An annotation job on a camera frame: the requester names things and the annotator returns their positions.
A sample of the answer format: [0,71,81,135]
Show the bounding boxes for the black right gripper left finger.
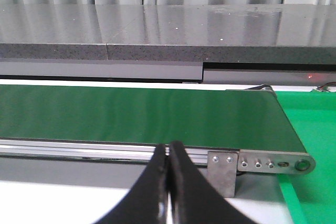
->
[96,144,168,223]

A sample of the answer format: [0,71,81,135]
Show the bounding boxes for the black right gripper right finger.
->
[169,141,254,223]

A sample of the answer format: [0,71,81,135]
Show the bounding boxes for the green conveyor belt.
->
[1,85,305,152]

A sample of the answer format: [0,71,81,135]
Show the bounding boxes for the green mat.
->
[277,91,335,223]

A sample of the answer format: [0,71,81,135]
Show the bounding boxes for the grey stone countertop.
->
[0,4,336,83]

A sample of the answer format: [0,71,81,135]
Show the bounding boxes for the steel mounting bracket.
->
[207,151,238,198]

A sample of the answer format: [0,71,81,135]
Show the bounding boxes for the aluminium conveyor frame rail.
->
[1,138,316,174]

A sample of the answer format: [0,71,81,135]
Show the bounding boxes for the red and white wires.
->
[316,81,336,92]

